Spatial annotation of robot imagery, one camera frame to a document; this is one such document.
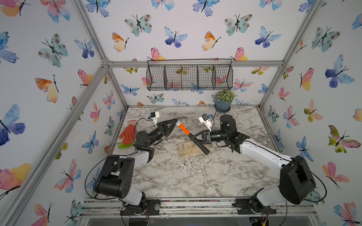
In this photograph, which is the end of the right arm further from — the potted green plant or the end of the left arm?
the potted green plant

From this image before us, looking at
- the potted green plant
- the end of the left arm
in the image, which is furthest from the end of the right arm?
the potted green plant

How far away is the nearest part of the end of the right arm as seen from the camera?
0.67 meters

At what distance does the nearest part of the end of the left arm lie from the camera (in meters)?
0.71
